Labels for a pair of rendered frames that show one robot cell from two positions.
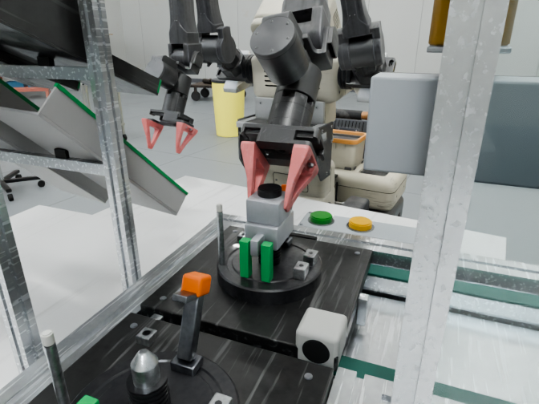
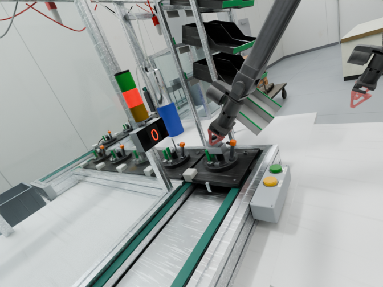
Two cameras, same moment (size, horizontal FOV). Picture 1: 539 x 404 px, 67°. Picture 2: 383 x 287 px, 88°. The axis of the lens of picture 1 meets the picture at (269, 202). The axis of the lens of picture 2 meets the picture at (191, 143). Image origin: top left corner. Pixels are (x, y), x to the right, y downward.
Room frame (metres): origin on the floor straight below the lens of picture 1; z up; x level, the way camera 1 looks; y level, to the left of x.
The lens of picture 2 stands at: (0.65, -0.70, 1.37)
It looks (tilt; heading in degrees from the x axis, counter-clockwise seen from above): 21 degrees down; 111
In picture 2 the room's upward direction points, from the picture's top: 20 degrees counter-clockwise
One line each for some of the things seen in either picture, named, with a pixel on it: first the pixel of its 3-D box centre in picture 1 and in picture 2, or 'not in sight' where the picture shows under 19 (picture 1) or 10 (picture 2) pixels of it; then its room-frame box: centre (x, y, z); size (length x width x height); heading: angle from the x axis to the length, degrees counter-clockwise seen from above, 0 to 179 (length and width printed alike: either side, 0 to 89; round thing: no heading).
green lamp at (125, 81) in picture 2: not in sight; (125, 82); (0.30, -0.13, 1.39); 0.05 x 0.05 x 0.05
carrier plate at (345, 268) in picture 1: (269, 279); (222, 164); (0.48, 0.00, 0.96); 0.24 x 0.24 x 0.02; 69
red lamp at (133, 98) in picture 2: not in sight; (133, 97); (0.30, -0.13, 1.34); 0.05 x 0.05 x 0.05
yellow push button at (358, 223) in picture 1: (360, 225); (270, 181); (0.65, -0.16, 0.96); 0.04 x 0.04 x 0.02
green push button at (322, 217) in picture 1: (321, 220); (276, 169); (0.67, -0.09, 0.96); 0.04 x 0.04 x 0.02
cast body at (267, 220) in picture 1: (266, 216); (213, 143); (0.47, 0.00, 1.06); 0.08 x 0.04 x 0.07; 159
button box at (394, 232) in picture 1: (358, 241); (272, 189); (0.65, -0.16, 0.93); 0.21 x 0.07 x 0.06; 69
